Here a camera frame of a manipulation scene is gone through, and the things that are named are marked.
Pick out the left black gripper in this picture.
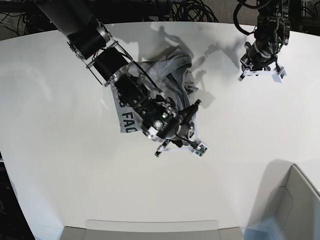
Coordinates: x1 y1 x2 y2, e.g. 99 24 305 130
240 42 277 72

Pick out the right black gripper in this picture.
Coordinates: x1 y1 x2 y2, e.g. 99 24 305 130
170 104 200 148

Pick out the grey T-shirt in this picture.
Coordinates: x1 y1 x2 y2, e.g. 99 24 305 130
111 45 198 134

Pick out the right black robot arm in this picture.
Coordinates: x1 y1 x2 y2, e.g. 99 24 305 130
35 0 200 148

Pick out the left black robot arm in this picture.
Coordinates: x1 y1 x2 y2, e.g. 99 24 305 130
233 0 291 72

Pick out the grey tray at front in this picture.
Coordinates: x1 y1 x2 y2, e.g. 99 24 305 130
60 219 244 240

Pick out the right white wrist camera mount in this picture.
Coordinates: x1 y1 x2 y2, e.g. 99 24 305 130
154 99 209 158

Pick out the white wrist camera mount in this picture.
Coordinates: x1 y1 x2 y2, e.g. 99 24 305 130
154 99 209 158
238 67 287 83

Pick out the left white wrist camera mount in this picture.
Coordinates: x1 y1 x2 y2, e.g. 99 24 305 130
238 67 287 83

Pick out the coiled black cable bundle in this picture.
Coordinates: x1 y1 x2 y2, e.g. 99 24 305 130
154 0 221 25

